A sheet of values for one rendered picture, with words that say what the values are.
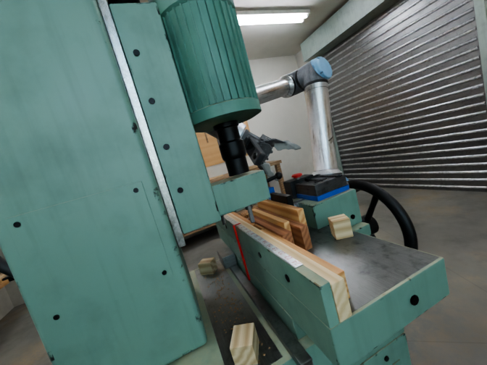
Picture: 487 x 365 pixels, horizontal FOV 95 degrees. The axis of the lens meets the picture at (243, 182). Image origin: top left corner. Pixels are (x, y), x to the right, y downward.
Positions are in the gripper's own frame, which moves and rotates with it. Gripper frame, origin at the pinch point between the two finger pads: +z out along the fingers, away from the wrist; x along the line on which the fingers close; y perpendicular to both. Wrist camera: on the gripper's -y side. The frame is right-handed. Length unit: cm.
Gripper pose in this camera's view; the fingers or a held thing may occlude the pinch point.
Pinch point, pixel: (289, 166)
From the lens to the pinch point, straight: 81.8
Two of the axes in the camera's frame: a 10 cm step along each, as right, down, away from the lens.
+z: 8.8, 4.6, 1.0
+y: 1.5, -4.7, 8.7
